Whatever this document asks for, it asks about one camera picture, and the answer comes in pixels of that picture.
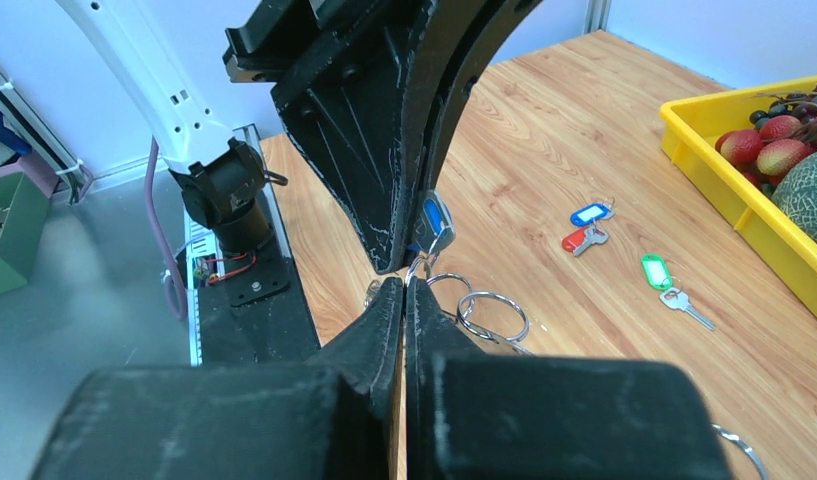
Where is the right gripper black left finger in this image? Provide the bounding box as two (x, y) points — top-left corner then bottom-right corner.
(31, 277), (405, 479)

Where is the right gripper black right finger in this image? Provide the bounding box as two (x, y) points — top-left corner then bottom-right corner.
(405, 276), (734, 480)

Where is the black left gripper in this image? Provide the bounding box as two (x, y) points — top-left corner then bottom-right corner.
(222, 0), (541, 273)

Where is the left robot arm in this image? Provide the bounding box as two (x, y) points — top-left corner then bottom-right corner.
(62, 1), (534, 274)

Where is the key with green tag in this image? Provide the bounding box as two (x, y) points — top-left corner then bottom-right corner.
(641, 253), (716, 332)

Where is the yellow plastic tray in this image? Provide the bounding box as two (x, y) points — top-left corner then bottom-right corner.
(660, 74), (817, 319)

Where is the red cherry cluster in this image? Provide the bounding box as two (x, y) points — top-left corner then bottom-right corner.
(714, 115), (817, 187)

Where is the green box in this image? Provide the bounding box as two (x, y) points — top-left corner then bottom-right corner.
(0, 173), (50, 295)

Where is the dark purple grape bunch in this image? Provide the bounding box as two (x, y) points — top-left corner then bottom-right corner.
(748, 84), (817, 148)

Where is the green netted melon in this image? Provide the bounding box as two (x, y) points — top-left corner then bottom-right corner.
(772, 152), (817, 244)

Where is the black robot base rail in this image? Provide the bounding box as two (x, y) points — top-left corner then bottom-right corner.
(197, 189), (321, 366)

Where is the white slotted cable duct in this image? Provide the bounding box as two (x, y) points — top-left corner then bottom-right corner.
(183, 212), (216, 367)

